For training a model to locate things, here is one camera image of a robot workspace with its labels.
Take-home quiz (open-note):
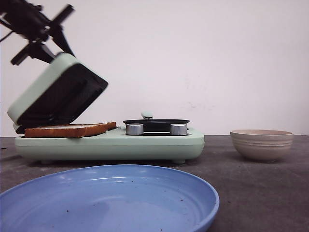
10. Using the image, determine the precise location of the beige ribbed bowl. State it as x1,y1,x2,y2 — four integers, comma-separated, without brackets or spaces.
230,130,294,162

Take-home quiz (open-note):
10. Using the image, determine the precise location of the mint green breakfast maker base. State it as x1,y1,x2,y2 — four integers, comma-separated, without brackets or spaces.
15,127,205,164

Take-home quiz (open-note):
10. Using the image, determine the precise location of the silver right control knob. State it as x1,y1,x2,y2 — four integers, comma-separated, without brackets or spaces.
170,124,187,136

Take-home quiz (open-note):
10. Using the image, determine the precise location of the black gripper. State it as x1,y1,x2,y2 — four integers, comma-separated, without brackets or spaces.
0,0,75,65

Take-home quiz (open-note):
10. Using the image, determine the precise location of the mint green sandwich maker lid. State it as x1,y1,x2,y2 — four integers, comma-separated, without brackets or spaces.
8,53,108,134

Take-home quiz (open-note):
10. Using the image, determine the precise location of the blue plastic plate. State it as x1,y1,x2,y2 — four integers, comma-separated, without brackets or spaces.
0,165,220,232

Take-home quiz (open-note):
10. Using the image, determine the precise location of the silver control knob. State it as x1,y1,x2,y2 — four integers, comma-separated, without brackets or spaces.
170,124,187,136
126,123,144,135

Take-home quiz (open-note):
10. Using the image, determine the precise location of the silver left control knob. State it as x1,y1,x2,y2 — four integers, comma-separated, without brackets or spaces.
126,123,144,135

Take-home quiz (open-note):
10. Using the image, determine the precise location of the black round frying pan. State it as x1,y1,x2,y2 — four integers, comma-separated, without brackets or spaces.
123,111,190,132

